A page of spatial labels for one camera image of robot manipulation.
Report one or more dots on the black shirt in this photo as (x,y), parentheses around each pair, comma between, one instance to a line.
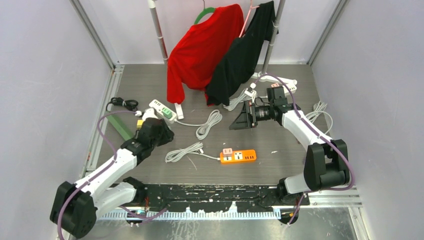
(239,63)

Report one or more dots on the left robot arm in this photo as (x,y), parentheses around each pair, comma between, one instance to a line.
(77,206)

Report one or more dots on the red shirt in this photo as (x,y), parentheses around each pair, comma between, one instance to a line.
(195,57)

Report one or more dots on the orange power strip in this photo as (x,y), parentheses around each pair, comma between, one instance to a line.
(239,156)

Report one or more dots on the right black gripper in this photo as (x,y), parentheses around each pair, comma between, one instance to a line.
(247,118)

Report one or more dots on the yellow plug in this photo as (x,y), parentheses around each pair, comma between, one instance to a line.
(139,123)

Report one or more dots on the right white power strip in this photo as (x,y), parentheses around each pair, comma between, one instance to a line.
(289,88)

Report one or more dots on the green hanger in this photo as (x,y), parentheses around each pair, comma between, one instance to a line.
(203,13)

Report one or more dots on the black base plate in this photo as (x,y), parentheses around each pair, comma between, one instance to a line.
(212,198)

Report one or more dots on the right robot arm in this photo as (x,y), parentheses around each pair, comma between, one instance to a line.
(326,161)

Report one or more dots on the green plug on white strip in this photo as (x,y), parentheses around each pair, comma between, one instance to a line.
(167,113)

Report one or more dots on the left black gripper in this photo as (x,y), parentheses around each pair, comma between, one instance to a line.
(167,134)

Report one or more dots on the clothes rack pole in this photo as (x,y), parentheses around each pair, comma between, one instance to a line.
(164,53)
(275,24)

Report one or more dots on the left white power strip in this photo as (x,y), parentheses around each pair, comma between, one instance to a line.
(158,106)

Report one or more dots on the pink hanger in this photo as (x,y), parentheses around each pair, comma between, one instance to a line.
(251,8)

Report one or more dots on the clothes rack left pole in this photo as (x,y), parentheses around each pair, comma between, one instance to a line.
(164,53)

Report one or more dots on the green power strip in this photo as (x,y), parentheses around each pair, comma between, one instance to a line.
(118,124)

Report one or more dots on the white power strip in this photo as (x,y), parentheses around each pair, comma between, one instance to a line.
(158,106)
(289,88)

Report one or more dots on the clothes rack right pole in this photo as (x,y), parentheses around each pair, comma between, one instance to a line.
(275,24)

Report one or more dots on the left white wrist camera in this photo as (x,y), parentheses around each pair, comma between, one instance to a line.
(150,115)

